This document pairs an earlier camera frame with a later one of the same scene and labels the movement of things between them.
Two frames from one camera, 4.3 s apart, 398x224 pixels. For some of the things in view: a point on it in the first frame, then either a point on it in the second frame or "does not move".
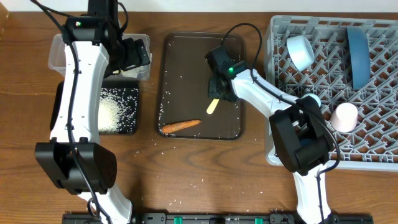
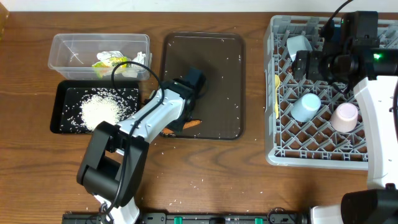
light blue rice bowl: [301, 51] does not move
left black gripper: [137, 54] → [181, 123]
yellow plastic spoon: [212, 106] → [277, 83]
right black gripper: [216, 88] → [299, 65]
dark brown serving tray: [184, 86] does not move
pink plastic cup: [345, 117] does not move
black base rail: [92, 218] does not move
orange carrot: [180, 125] does not move
